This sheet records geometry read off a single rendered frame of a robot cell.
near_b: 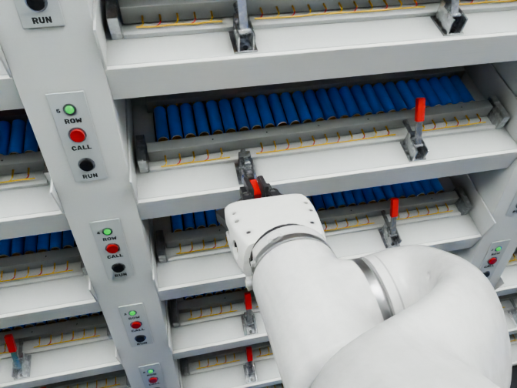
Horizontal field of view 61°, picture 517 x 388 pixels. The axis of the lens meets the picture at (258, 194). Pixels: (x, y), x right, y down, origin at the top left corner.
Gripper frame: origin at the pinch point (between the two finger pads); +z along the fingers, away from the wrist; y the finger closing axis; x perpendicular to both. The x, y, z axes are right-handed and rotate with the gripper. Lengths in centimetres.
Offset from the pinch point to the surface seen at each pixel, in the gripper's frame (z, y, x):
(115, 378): 26, -30, -55
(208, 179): 7.5, -5.6, -0.6
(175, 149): 10.4, -9.7, 3.5
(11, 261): 16.1, -38.4, -14.3
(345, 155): 8.5, 15.7, -0.1
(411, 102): 14.1, 29.4, 5.4
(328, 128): 10.6, 13.7, 3.8
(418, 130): 6.6, 26.6, 3.3
